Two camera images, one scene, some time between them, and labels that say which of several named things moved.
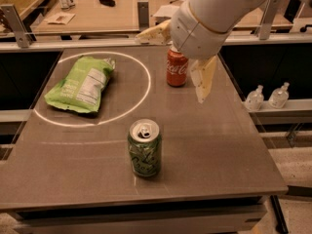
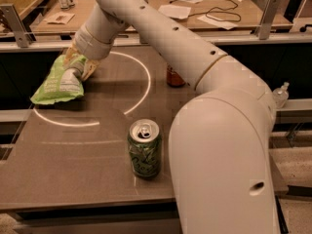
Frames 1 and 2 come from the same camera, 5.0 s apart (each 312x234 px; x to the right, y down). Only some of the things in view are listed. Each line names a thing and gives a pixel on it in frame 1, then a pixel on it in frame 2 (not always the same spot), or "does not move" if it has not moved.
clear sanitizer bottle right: [279, 97] does not move
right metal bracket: [271, 8] does not move
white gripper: [194, 33] -> [85, 45]
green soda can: [144, 141] does not move
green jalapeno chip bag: [82, 88] -> [60, 83]
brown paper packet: [60, 19] does not move
